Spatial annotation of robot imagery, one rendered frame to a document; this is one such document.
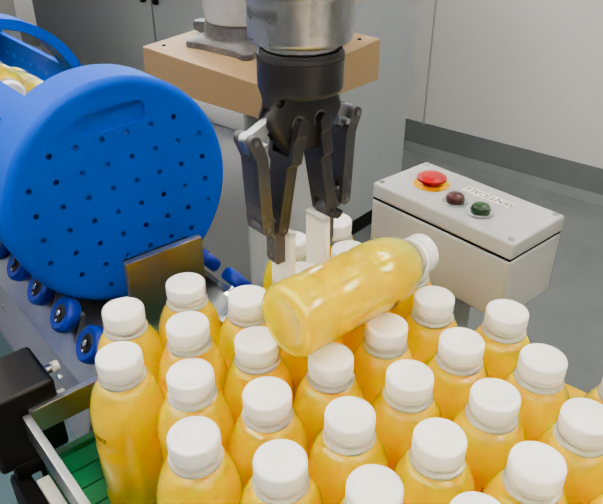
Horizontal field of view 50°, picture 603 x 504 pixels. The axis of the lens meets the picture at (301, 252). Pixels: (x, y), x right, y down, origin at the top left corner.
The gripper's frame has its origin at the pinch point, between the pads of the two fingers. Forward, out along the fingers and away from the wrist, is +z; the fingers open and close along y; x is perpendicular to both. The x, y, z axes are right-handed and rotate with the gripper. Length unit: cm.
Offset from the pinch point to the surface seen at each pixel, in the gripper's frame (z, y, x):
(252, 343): 2.3, 10.7, 6.0
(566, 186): 108, -261, -98
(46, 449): 12.1, 26.9, -4.0
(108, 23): 35, -109, -274
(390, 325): 2.3, -0.2, 12.1
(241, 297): 2.3, 7.3, -0.2
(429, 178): -1.0, -21.6, -1.6
